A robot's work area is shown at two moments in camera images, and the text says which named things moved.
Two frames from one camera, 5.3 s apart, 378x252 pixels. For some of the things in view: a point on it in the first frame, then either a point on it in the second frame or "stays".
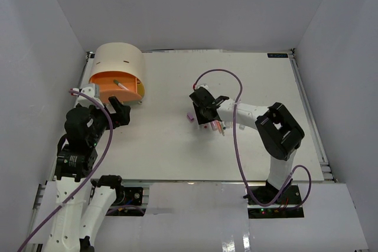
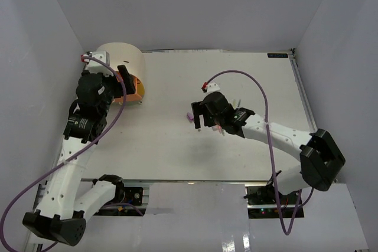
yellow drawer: [140, 89] stays
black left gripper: [122, 115] to [128, 79]
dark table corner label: [277, 55] stays
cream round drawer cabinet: [120, 56] stays
